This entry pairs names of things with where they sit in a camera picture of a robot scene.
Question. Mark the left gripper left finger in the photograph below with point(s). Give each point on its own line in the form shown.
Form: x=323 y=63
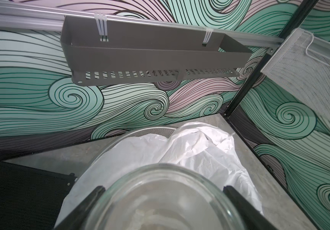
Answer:
x=75 y=220

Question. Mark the clear acrylic wall holder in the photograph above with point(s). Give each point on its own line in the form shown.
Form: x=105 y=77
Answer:
x=301 y=66

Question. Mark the white plastic bin liner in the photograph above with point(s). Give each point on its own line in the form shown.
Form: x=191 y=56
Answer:
x=197 y=146

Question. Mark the black perforated wall shelf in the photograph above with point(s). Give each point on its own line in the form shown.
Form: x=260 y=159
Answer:
x=102 y=52

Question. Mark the black flat case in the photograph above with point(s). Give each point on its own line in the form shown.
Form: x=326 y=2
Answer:
x=31 y=199

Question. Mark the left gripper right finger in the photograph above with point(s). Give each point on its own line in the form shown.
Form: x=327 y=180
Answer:
x=252 y=218

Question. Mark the jar with beige lid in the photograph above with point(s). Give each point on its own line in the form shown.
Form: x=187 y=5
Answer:
x=163 y=197

